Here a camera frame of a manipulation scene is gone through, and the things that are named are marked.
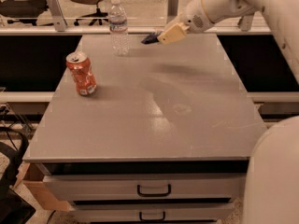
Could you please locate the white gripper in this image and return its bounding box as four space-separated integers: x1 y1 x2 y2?
158 0 214 45

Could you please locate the blue rxbar wrapper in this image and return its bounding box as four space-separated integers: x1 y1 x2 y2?
141 32 161 45

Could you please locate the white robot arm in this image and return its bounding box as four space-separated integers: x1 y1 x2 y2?
158 0 299 224

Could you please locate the clear plastic water bottle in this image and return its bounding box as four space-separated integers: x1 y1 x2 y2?
108 0 129 56

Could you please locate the crushed orange soda can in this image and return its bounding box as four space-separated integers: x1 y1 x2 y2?
66 51 97 96

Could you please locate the dark office chair left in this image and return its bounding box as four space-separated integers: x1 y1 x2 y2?
0 0 48 26

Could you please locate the grey upper drawer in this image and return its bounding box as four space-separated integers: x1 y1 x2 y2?
43 174 245 201

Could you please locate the grey drawer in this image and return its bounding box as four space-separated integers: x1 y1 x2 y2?
43 174 245 201
73 203 234 224

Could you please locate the grey lower drawer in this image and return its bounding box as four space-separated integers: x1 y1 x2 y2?
73 203 234 224

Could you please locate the cardboard box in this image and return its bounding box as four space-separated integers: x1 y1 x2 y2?
14 162 70 212

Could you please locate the black chair lower left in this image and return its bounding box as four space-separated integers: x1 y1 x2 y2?
0 127 36 224

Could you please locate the middle metal bracket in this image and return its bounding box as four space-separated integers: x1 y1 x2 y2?
166 0 178 22

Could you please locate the metal bracket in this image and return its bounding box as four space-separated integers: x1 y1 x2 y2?
237 14 254 32
166 0 178 22
46 0 67 32

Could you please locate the right metal bracket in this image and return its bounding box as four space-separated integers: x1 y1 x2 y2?
237 14 254 32

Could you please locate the left metal bracket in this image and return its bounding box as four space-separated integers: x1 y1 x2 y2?
46 0 67 32

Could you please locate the black upper drawer handle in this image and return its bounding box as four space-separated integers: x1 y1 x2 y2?
136 184 172 198

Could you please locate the black drawer handle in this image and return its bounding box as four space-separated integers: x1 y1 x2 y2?
138 211 166 222
136 184 172 198

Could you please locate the black lower drawer handle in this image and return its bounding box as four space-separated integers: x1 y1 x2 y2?
138 211 166 222

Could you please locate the grey horizontal rail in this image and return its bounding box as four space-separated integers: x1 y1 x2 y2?
0 91 299 103

